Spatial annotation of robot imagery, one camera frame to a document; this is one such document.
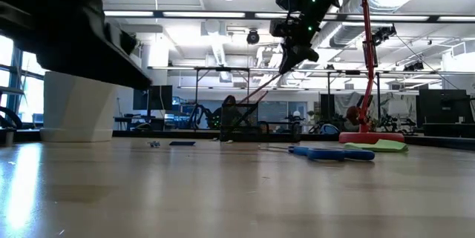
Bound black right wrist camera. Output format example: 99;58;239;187
269;20;294;39

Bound black computer monitor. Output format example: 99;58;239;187
132;85;174;111

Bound person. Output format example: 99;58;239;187
344;105;363;128
214;95;238;130

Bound white hexagonal plant pot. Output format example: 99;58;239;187
39;70;119;143

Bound blue-handled scissors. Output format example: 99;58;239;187
259;145;376;162

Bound dark pen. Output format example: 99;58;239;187
223;103;258;138

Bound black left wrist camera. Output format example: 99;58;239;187
106;22;139;56

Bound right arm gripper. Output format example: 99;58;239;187
278;3;332;76

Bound orange wooden pencil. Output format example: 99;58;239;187
237;73;285;106
237;90;270;126

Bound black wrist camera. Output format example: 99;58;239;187
269;20;294;39
106;22;139;56

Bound green sticky note pad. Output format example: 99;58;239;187
343;138;409;153

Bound black ceiling speaker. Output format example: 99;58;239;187
246;29;261;45

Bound large black screen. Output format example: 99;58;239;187
418;88;475;138

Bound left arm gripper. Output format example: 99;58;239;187
0;0;153;91

